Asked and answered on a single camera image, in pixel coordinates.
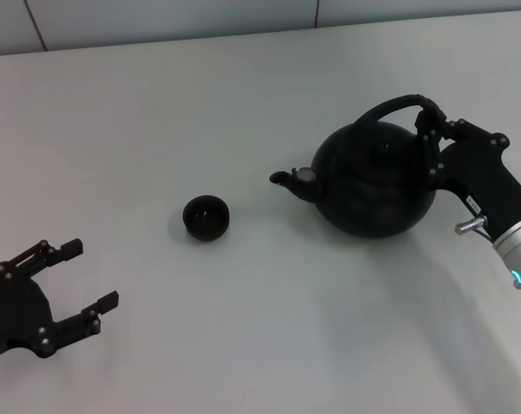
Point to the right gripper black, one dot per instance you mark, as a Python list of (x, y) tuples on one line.
[(480, 172)]

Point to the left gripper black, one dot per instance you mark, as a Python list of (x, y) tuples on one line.
[(23, 310)]

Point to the black round teapot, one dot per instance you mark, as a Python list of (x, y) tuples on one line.
[(372, 202)]

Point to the small dark teacup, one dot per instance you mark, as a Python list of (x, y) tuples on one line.
[(206, 220)]

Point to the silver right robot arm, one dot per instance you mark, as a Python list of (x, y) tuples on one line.
[(519, 246)]

